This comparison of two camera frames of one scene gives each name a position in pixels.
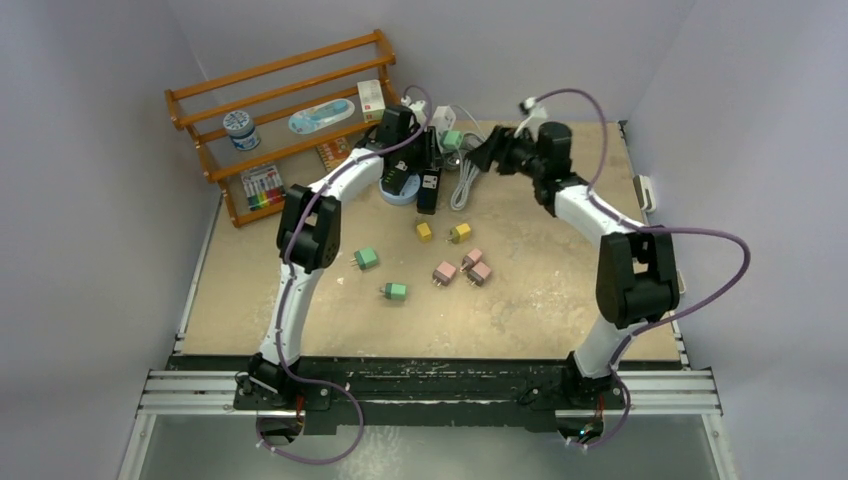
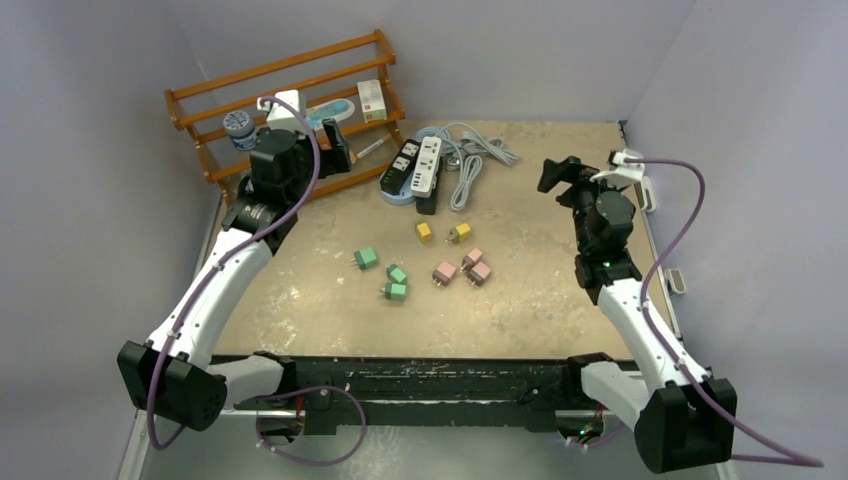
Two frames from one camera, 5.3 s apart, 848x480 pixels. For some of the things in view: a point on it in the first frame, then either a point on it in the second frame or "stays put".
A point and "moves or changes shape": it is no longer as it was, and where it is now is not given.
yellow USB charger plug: [424, 231] stays put
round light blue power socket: [409, 193] stays put
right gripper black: [498, 149] → [570, 170]
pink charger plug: [470, 259] stays put
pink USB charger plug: [444, 274] stays put
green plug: [395, 291] stays put
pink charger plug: [478, 274] stays put
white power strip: [443, 120] moves or changes shape
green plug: [452, 138] moves or changes shape
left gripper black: [431, 158] → [333, 160]
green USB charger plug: [365, 258] stays put
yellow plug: [460, 233] stays put
